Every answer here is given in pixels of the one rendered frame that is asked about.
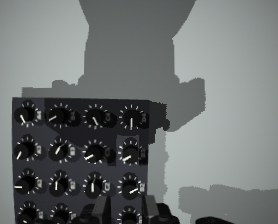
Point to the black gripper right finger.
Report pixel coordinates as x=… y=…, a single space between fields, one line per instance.
x=157 y=213

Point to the black knob box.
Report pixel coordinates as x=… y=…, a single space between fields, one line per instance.
x=75 y=146

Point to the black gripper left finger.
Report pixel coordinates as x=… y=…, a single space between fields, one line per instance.
x=101 y=213

